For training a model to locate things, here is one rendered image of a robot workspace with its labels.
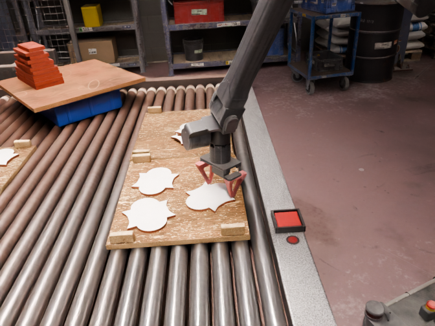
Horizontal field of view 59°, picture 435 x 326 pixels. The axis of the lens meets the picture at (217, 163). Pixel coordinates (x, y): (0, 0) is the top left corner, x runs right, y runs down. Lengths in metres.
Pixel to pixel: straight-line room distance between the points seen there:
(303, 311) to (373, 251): 1.59
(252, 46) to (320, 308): 0.55
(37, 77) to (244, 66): 1.16
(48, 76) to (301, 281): 1.38
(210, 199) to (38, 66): 1.06
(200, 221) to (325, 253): 1.40
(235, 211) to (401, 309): 0.99
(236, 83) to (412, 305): 1.27
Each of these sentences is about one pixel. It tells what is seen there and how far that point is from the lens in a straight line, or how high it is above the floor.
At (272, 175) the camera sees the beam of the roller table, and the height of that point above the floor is 0.91.
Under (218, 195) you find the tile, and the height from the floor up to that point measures 0.94.
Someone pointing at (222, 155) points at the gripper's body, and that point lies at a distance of 1.00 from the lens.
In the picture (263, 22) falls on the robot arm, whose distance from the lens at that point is 0.81.
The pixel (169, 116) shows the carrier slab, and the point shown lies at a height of 0.94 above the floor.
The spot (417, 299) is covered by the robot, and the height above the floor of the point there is 0.24.
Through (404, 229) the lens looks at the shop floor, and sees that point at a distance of 2.59.
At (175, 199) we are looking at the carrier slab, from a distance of 1.08.
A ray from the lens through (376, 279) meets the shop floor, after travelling 2.23.
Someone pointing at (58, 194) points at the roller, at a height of 0.91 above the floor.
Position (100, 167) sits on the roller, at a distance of 1.34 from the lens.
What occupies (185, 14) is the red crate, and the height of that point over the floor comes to 0.76.
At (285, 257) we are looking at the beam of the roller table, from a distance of 0.92.
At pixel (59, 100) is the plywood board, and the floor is 1.04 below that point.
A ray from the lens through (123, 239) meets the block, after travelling 0.96.
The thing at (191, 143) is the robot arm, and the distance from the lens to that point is 0.94.
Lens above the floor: 1.55
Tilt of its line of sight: 30 degrees down
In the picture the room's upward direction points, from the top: 3 degrees counter-clockwise
